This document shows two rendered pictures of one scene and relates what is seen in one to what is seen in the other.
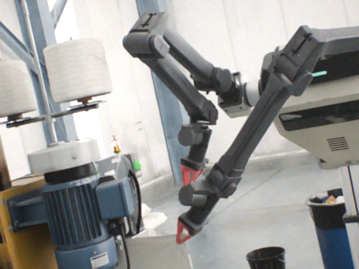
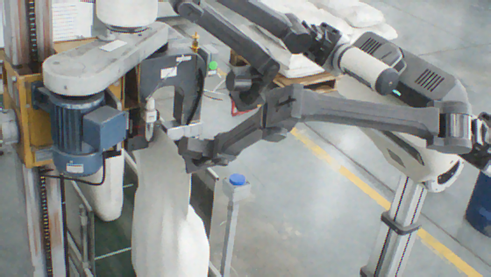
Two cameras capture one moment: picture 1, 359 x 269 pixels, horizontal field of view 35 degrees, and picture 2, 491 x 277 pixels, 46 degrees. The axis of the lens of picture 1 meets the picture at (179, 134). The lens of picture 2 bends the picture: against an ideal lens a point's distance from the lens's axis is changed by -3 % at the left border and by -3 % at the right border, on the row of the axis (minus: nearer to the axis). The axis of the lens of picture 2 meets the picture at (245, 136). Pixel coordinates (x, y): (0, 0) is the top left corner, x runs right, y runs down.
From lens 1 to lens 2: 1.03 m
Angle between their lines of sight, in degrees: 36
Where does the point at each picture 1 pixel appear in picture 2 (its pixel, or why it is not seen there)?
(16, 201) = (39, 85)
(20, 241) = (37, 115)
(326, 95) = not seen: hidden behind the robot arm
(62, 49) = not seen: outside the picture
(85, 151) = (78, 85)
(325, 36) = (309, 109)
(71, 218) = (60, 127)
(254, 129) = (238, 138)
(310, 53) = (281, 119)
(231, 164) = (222, 146)
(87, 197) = (74, 119)
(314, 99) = not seen: hidden behind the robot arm
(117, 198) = (95, 133)
